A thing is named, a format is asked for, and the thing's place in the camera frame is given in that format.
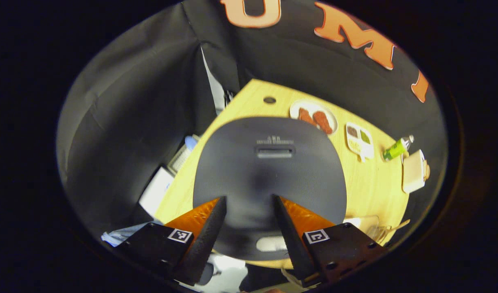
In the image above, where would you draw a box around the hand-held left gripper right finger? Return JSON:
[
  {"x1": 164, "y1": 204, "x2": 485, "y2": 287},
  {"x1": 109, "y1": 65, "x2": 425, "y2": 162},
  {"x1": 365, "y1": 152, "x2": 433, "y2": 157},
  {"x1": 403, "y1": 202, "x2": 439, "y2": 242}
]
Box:
[{"x1": 272, "y1": 194, "x2": 390, "y2": 288}]

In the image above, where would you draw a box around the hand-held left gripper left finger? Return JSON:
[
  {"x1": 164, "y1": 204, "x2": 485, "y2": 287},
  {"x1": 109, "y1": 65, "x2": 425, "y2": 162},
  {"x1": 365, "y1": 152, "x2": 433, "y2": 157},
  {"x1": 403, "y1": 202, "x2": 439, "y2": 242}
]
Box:
[{"x1": 116, "y1": 196, "x2": 228, "y2": 285}]

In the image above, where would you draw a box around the dark grey rice cooker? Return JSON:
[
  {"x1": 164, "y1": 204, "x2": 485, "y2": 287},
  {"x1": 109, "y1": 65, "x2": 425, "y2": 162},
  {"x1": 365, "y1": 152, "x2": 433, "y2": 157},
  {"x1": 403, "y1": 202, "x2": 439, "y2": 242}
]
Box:
[{"x1": 193, "y1": 117, "x2": 348, "y2": 261}]

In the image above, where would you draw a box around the wooden spoon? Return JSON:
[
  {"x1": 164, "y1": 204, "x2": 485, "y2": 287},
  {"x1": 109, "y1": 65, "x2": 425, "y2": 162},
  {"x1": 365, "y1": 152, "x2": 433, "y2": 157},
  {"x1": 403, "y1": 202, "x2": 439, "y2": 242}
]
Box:
[{"x1": 384, "y1": 219, "x2": 411, "y2": 237}]

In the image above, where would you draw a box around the white box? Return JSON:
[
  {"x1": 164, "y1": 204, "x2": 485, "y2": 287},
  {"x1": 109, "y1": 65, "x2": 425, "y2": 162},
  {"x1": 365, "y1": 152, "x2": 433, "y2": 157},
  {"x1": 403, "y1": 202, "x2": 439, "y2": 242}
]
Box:
[{"x1": 138, "y1": 166, "x2": 176, "y2": 219}]

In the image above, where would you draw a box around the clear plastic container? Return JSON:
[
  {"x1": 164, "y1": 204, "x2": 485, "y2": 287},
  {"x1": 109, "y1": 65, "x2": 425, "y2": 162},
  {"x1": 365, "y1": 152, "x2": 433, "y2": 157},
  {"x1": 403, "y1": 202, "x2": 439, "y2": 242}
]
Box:
[{"x1": 342, "y1": 214, "x2": 382, "y2": 241}]

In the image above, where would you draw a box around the light blue cloth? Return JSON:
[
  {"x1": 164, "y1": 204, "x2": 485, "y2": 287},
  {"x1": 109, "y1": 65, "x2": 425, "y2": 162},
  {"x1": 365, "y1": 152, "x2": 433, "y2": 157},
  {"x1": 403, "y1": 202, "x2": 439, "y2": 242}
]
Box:
[{"x1": 101, "y1": 222, "x2": 152, "y2": 247}]

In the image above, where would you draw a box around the white divided dish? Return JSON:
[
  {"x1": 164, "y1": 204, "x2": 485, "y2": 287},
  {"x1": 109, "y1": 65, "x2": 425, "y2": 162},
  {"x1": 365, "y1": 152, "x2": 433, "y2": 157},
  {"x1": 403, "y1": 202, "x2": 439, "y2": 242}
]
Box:
[{"x1": 345, "y1": 122, "x2": 375, "y2": 162}]

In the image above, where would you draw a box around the red-brown meat piece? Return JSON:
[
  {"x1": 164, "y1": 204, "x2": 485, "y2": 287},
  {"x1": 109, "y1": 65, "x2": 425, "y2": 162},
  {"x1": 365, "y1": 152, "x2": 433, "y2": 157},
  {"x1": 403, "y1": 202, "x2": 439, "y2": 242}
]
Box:
[
  {"x1": 298, "y1": 107, "x2": 317, "y2": 127},
  {"x1": 313, "y1": 111, "x2": 334, "y2": 135}
]

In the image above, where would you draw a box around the white toaster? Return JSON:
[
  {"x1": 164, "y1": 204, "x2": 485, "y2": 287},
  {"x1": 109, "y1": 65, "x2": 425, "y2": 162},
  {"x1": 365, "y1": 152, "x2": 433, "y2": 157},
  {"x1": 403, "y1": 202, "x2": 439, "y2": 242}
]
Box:
[{"x1": 401, "y1": 149, "x2": 428, "y2": 194}]

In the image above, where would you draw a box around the white round plate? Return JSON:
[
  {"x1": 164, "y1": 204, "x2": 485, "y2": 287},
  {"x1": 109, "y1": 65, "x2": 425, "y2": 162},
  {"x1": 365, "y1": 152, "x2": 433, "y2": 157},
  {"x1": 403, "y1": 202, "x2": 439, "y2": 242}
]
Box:
[{"x1": 290, "y1": 100, "x2": 338, "y2": 136}]

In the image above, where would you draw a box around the green label drink bottle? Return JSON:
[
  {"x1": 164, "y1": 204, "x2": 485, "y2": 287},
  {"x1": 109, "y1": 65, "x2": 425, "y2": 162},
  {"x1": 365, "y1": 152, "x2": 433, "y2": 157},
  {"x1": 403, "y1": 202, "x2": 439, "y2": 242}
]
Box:
[{"x1": 382, "y1": 135, "x2": 415, "y2": 162}]

